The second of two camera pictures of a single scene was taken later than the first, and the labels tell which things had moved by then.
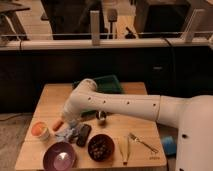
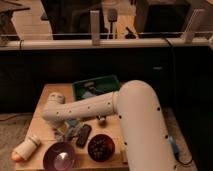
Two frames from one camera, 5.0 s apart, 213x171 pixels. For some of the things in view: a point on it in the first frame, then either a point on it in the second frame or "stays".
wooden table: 125,140 stays
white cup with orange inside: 40,130 → 25,150
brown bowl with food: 101,147 stays
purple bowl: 59,156 stays
